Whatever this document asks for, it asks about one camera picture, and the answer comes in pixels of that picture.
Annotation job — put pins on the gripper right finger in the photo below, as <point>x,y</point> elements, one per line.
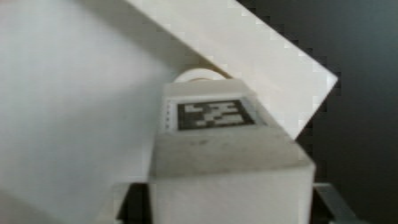
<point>331,211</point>

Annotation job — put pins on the white leg with tag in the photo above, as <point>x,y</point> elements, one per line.
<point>231,173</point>

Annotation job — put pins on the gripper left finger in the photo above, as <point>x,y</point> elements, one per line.
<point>126,208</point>

